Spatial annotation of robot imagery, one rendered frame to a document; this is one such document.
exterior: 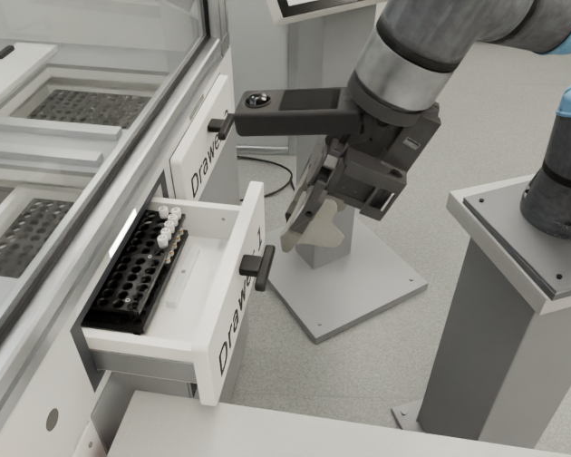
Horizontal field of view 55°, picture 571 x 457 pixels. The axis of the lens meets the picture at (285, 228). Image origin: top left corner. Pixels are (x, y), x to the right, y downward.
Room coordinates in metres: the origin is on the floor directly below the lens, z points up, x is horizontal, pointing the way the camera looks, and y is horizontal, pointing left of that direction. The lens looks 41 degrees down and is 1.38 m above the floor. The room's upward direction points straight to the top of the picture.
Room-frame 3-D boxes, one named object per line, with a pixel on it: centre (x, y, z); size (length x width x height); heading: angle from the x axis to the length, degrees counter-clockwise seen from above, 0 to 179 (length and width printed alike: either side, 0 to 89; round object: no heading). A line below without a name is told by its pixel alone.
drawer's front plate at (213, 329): (0.48, 0.06, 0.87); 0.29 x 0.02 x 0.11; 171
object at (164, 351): (0.52, 0.27, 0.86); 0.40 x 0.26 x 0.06; 81
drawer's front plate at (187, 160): (0.81, 0.14, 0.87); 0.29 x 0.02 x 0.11; 171
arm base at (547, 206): (0.73, -0.48, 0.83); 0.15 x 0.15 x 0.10
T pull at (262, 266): (0.48, 0.04, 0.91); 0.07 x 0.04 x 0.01; 171
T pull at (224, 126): (0.81, 0.11, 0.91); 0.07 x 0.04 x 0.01; 171
